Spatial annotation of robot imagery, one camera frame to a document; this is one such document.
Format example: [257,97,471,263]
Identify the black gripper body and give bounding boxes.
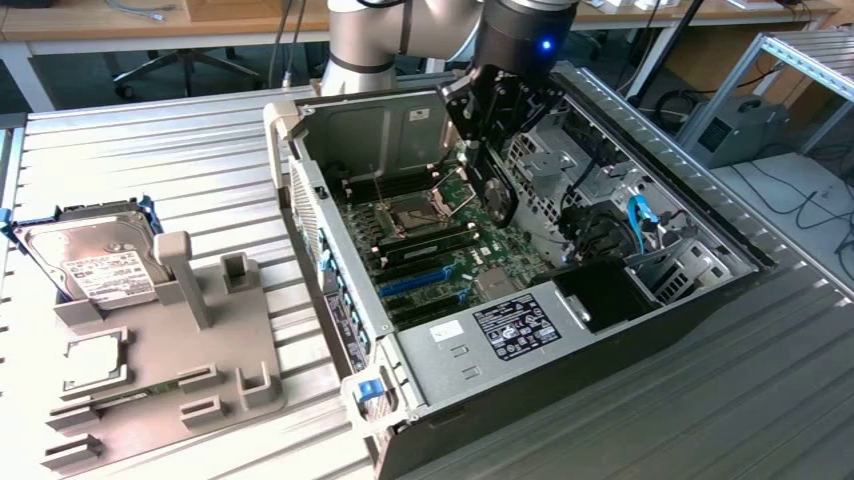
[465,0,579,94]

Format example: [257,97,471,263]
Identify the black graphics card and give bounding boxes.
[459,140,521,229]

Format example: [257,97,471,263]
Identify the black RAM slots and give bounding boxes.
[340,169,436,203]

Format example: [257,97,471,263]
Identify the CPU socket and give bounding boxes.
[375,187,456,237]

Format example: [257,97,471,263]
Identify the green motherboard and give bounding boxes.
[336,164,568,332]

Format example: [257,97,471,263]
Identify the installed RAM stick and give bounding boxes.
[375,228,479,267]

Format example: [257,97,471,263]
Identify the grey control box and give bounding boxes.
[692,94,794,169]

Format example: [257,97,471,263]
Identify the silver chipset heatsink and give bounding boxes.
[471,268,523,297]

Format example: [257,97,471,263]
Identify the blue expansion slot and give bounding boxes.
[377,263,456,297]

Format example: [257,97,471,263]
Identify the black office chair base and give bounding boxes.
[109,47,263,99]

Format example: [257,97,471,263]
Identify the grey power supply unit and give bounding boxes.
[395,281,596,407]

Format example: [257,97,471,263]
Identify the blue disk caddy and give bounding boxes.
[0,196,165,306]

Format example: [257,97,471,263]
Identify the wooden desk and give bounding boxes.
[0,0,843,114]

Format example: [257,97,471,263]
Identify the beige parts rack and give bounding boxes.
[38,231,289,472]

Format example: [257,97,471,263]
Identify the silver hard disk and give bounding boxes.
[12,207,168,309]

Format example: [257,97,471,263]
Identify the open black PC case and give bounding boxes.
[263,62,779,480]

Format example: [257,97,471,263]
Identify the green RAM stick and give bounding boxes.
[92,378,189,402]

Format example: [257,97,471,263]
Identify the silver CPU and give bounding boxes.
[61,334,129,394]

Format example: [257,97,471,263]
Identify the black wire bundle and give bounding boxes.
[557,199,635,264]

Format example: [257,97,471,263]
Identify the blue SATA wire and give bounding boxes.
[624,193,653,257]

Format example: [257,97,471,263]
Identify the grey hanging cable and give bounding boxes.
[273,0,300,90]

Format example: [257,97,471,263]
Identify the aluminium frame rack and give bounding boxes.
[671,28,854,157]

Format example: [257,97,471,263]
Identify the black floor cable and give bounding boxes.
[730,162,854,261]

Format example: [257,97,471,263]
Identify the light blue cable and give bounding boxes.
[104,0,166,22]

